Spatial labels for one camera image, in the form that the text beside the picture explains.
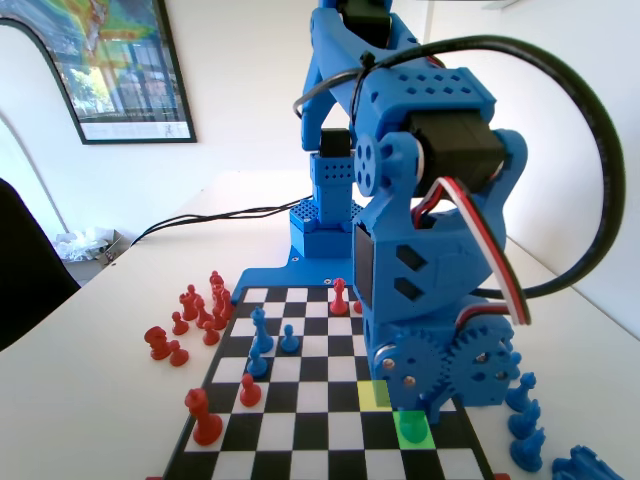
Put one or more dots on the blue geared gripper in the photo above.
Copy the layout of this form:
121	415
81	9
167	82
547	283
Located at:
407	357

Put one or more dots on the blue chess queen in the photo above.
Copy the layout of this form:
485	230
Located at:
412	430
521	397

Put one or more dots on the blue chess knight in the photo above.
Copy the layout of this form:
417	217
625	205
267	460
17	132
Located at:
529	452
524	425

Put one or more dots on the blue chess pawn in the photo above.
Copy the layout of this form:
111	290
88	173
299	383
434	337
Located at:
516	360
288	342

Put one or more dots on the red chess pawn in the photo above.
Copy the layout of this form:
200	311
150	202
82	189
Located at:
357	306
210	337
178	356
249	395
179	327

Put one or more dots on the red chess bishop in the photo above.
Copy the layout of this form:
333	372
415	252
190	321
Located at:
202	315
338	300

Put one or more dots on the blue chess bishop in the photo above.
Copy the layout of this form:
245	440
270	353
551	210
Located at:
256	367

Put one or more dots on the blue chess king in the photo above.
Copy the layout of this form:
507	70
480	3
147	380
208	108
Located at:
260	335

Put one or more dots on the blue chess rook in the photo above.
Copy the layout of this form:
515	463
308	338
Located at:
582	467

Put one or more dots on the red chess queen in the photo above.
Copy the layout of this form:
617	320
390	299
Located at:
205	425

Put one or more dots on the red chess piece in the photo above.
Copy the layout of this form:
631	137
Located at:
228	305
220	320

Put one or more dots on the black and white chessboard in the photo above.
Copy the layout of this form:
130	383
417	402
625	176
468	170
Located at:
310	350

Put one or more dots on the box with crumpled paper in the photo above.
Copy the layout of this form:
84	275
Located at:
85	245

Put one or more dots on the black framed poster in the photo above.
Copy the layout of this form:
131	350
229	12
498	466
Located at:
125	75

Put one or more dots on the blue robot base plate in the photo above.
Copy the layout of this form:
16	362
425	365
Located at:
280	277

